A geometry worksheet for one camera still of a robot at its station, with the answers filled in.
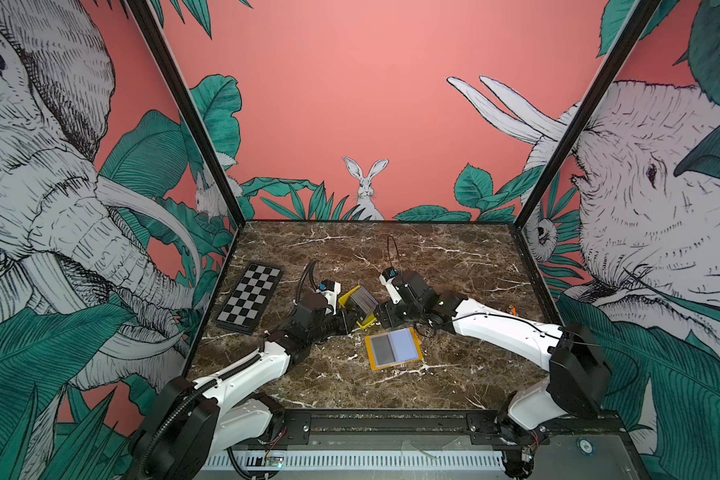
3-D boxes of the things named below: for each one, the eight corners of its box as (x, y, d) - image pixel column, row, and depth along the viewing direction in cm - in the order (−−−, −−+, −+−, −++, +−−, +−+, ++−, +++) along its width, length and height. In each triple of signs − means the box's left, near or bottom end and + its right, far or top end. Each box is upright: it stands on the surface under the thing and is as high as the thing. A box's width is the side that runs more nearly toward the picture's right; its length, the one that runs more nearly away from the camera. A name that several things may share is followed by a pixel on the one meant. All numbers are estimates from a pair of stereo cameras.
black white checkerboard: (218, 326, 94) (213, 320, 90) (251, 268, 108) (248, 262, 105) (254, 334, 92) (250, 328, 89) (283, 274, 107) (280, 268, 103)
